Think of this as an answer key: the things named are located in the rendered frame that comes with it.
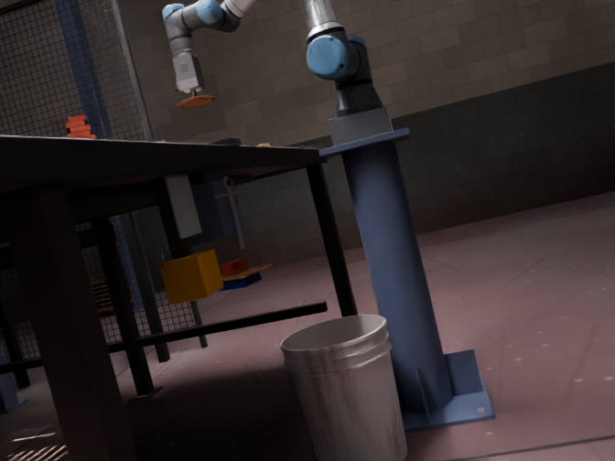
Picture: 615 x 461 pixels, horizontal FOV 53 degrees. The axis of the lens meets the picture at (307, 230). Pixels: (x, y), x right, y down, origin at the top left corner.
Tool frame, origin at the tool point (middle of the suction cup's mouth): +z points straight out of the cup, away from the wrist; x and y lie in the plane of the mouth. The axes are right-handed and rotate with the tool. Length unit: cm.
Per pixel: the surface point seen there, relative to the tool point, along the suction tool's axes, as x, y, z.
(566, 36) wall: 260, -448, -49
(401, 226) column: 55, 10, 53
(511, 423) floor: 72, 28, 112
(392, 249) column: 51, 11, 59
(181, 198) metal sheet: 15, 85, 31
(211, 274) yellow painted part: 18, 86, 46
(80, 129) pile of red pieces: -64, -48, -11
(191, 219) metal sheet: 15, 83, 35
